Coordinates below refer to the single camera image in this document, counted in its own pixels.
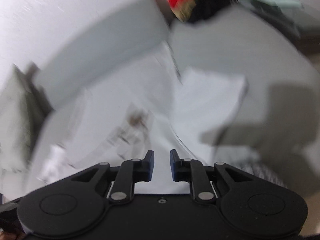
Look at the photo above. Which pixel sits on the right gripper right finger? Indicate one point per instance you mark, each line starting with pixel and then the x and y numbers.
pixel 193 172

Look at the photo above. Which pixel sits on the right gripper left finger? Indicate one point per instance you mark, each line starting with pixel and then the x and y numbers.
pixel 127 174

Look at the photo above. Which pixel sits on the grey sofa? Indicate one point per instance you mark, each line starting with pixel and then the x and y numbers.
pixel 275 134

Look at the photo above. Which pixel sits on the black folded garment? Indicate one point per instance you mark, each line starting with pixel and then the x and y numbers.
pixel 205 9

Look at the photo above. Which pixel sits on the glass top side table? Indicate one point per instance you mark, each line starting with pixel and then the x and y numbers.
pixel 300 25

